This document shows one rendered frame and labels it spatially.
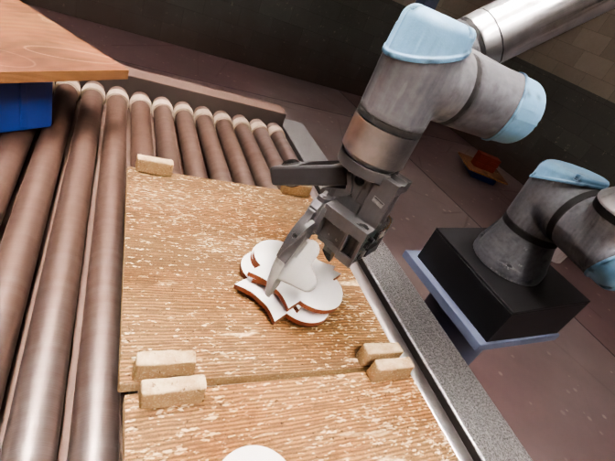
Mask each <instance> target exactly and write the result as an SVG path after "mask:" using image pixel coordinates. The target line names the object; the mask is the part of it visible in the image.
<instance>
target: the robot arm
mask: <svg viewBox="0 0 615 461"><path fill-rule="evenodd" d="M613 8H615V0H495V1H493V2H491V3H489V4H487V5H485V6H483V7H481V8H479V9H477V10H475V11H473V12H471V13H469V14H467V15H465V16H463V17H461V18H459V19H457V20H455V19H453V18H451V17H449V16H446V15H443V14H441V13H439V12H438V11H436V10H433V9H431V8H429V7H427V6H425V5H421V4H418V3H414V4H411V5H408V6H407V7H406V8H405V9H404V10H403V12H402V14H401V15H400V17H399V19H398V20H397V21H396V23H395V25H394V28H393V30H392V32H391V34H390V36H389V37H388V39H387V41H386V42H385V43H384V44H383V48H382V54H381V57H380V58H379V60H378V62H377V65H376V67H375V69H374V71H373V73H372V76H371V78H370V80H369V83H368V85H367V87H366V89H365V92H364V94H363V95H362V97H361V101H360V103H359V105H358V107H357V109H356V111H355V113H354V115H353V117H352V119H351V122H350V124H349V127H348V129H347V131H346V133H345V135H344V136H343V139H342V142H343V144H342V146H341V148H340V151H339V153H338V159H339V160H333V161H307V162H301V161H298V160H296V159H288V160H286V161H285V162H283V163H282V164H281V165H278V166H272V167H271V168H270V174H271V180H272V184H273V185H275V186H287V187H290V188H295V187H298V186H327V187H324V188H322V189H321V190H320V194H319V195H318V196H317V197H316V198H314V199H313V200H312V202H311V203H310V205H309V207H308V208H307V211H306V212H305V214H304V215H303V216H302V217H301V218H300V219H299V221H298V222H297V223H296V224H295V226H294V227H293V228H292V230H291V231H290V232H289V233H288V235H287V236H286V239H285V241H284V242H283V244H282V246H281V248H280V250H279V251H278V253H277V255H276V258H275V261H274V263H273V265H272V268H271V271H270V274H269V275H268V278H267V283H266V288H265V292H264V293H265V295H266V296H267V297H270V295H271V294H272V293H273V292H274V290H275V289H276V288H277V287H278V286H279V285H280V282H281V281H282V282H284V283H286V284H290V285H292V286H294V287H295V288H297V289H299V290H301V291H303V292H307V293H308V292H311V291H313V290H314V289H315V288H316V286H317V284H318V278H317V277H316V275H315V272H314V270H313V267H312V264H313V262H314V261H315V259H316V258H317V256H318V254H319V245H318V243H317V242H316V241H314V240H310V239H309V238H310V237H311V235H315V234H316V235H318V239H319V240H320V241H322V242H323V243H324V247H323V249H322V251H323V253H324V255H325V257H326V259H327V260H328V261H329V262H330V261H331V260H332V258H333V256H334V257H335V258H336V259H337V260H339V261H340V262H341V263H343V264H344V265H345V266H346V267H348V268H350V267H351V265H352V264H353V263H355V262H356V261H358V260H360V259H361V258H362V257H366V256H367V255H369V254H370V253H372V252H375V251H376V249H377V248H378V246H379V244H380V243H381V241H382V239H383V237H384V235H385V233H386V232H387V231H388V229H389V228H390V226H391V224H392V223H393V221H394V219H393V218H391V216H390V215H389V214H390V212H391V210H392V209H393V207H394V204H395V203H396V201H397V200H398V199H399V197H400V195H401V194H403V193H405V192H406V191H407V190H408V189H409V187H410V185H411V184H412V182H413V181H411V180H410V179H408V178H407V177H404V176H403V175H401V174H400V173H399V171H400V170H403V168H404V166H405V164H406V162H407V160H408V159H409V157H410V155H411V154H412V153H413V151H414V149H415V147H416V145H417V143H418V141H419V140H420V138H421V136H422V134H423V132H424V131H425V129H426V128H427V126H428V124H429V123H430V121H432V122H435V123H439V124H442V125H445V126H448V127H451V128H454V129H457V130H460V131H462V132H465V133H468V134H473V135H476V136H478V137H480V138H481V139H482V140H485V141H490V140H492V141H495V142H499V143H503V144H510V143H514V142H517V141H519V140H521V139H523V138H525V137H526V136H527V135H528V134H529V133H531V132H532V131H533V129H534V128H535V127H536V126H537V125H538V123H539V121H540V120H541V118H542V116H543V114H544V111H545V104H546V97H545V90H544V88H543V87H542V85H541V84H540V83H539V82H537V81H536V80H533V79H531V78H529V77H528V76H527V74H526V73H524V72H521V71H519V72H517V71H515V70H511V69H509V68H507V67H505V66H503V65H502V64H500V63H502V62H504V61H506V60H508V59H511V58H513V57H515V56H517V55H519V54H521V53H523V52H525V51H526V50H528V49H530V48H534V47H536V46H538V45H540V44H542V43H544V42H546V41H547V40H549V39H551V38H554V37H556V36H558V35H560V34H562V33H565V32H567V31H568V30H570V29H572V28H574V27H577V26H579V25H581V24H583V23H585V22H587V21H589V20H590V19H592V18H595V17H597V16H600V15H602V14H604V13H606V12H608V11H610V10H611V9H613ZM609 185H610V183H609V181H608V180H607V179H606V178H604V177H602V176H600V175H598V174H596V173H594V172H591V171H589V170H587V169H585V168H583V167H580V166H576V165H573V164H570V163H567V162H564V161H560V160H555V159H547V160H545V161H543V162H542V163H541V164H540V165H539V166H538V167H537V169H536V170H535V171H534V172H533V174H531V175H530V176H529V179H528V180H527V181H526V183H525V184H524V186H523V188H522V189H521V190H520V192H519V193H518V195H517V196H516V197H515V199H514V200H513V202H512V204H511V205H510V206H509V208H508V209H507V210H506V211H505V213H504V214H503V215H502V217H501V218H500V219H499V220H497V221H495V222H494V223H493V224H492V225H491V226H490V227H488V228H487V229H486V230H484V231H482V232H481V233H480V234H479V235H478V237H477V238H476V240H475V241H474V242H473V249H474V252H475V253H476V254H477V256H478V257H479V259H480V260H481V261H482V262H483V263H484V264H485V265H486V266H487V267H488V268H490V269H491V270H492V271H493V272H495V273H496V274H498V275H499V276H501V277H502V278H504V279H506V280H508V281H511V282H513V283H516V284H520V285H525V286H535V285H538V284H539V283H540V282H541V281H542V280H543V279H544V278H545V276H546V274H547V269H548V267H549V265H550V262H551V260H552V258H553V255H554V252H555V250H556V248H557V247H558V248H559V249H560V250H561V251H562V252H563V253H564V254H565V255H566V256H567V257H568V258H569V259H570V260H571V261H572V262H573V263H575V264H576V265H577V266H578V267H579V268H580V269H581V270H582V271H583V272H584V275H585V276H586V277H589V278H590V279H592V280H593V281H594V282H595V283H596V284H597V285H599V286H600V287H601V288H603V289H605V290H609V291H615V187H611V188H609ZM334 254H335V255H334Z"/></svg>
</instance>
